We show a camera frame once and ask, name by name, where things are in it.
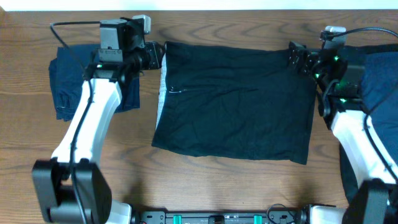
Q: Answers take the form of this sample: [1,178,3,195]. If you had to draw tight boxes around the blue garment in pile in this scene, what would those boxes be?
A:
[361,52,397,162]

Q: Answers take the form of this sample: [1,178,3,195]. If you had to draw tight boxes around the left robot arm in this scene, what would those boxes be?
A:
[32,14,164,223]

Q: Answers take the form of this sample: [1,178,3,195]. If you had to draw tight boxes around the folded navy blue garment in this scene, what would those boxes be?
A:
[49,47,140,121]

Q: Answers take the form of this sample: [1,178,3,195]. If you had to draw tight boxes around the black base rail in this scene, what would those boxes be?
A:
[139,208,310,224]

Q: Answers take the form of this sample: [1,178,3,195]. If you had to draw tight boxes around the black shorts garment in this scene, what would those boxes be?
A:
[152,42,316,164]

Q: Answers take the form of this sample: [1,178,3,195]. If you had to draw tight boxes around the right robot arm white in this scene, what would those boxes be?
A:
[288,38,397,223]

